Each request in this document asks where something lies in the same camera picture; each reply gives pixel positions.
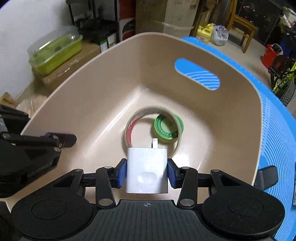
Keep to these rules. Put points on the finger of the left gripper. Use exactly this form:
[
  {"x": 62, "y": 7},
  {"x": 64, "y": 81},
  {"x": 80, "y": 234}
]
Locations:
[{"x": 65, "y": 140}]

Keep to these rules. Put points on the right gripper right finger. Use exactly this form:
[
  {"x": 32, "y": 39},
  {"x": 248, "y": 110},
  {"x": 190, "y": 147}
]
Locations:
[{"x": 185, "y": 179}]

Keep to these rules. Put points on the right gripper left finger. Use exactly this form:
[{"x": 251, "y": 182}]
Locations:
[{"x": 106, "y": 179}]

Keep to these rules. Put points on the large white charger block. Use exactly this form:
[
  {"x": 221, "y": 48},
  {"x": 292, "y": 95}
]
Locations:
[{"x": 147, "y": 171}]

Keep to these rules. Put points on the green round tin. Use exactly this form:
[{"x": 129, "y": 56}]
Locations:
[{"x": 165, "y": 129}]

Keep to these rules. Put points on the clear tape roll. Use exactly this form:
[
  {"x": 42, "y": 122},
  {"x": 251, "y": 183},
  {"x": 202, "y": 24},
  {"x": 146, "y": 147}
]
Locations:
[{"x": 138, "y": 115}]

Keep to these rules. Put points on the black remote control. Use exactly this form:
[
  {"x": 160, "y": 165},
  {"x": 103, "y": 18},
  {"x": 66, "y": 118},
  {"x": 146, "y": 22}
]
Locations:
[{"x": 266, "y": 178}]

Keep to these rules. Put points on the beige plastic storage bin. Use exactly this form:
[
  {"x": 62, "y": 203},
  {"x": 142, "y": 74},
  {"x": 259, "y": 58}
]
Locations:
[{"x": 219, "y": 106}]

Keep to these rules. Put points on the plastic bag of grain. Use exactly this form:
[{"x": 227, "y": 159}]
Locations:
[{"x": 31, "y": 104}]

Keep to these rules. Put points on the brown paper bag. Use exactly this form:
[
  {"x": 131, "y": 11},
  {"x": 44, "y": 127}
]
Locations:
[{"x": 7, "y": 100}]

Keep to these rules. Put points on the green plastic container with lid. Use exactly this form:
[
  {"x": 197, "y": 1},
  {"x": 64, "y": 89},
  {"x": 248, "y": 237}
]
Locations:
[{"x": 53, "y": 49}]

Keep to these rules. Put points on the cardboard box on floor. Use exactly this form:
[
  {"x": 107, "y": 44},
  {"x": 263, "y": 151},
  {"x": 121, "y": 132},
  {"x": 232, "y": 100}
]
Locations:
[{"x": 60, "y": 74}]

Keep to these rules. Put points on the blue silicone baking mat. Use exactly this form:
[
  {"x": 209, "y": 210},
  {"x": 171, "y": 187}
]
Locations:
[{"x": 277, "y": 140}]

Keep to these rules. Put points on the black metal shelf rack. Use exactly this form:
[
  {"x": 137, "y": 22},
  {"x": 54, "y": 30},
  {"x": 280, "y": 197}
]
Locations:
[{"x": 87, "y": 17}]

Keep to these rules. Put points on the bicycle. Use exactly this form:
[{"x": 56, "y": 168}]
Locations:
[{"x": 282, "y": 78}]

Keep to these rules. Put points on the red bucket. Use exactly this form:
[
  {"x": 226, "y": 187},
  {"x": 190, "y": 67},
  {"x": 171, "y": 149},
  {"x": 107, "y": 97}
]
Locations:
[{"x": 271, "y": 52}]

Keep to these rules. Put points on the yellow oil jug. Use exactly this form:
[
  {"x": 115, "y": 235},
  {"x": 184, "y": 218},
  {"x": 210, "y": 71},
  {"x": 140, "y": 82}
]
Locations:
[{"x": 204, "y": 33}]

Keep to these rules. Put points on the white plastic bag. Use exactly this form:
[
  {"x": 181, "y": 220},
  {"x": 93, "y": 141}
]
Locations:
[{"x": 219, "y": 36}]

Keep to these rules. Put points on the stacked large cardboard boxes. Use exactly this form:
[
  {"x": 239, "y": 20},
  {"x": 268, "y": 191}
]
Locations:
[{"x": 173, "y": 17}]

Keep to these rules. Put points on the wooden chair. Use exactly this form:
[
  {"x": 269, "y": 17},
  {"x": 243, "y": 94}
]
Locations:
[{"x": 238, "y": 23}]

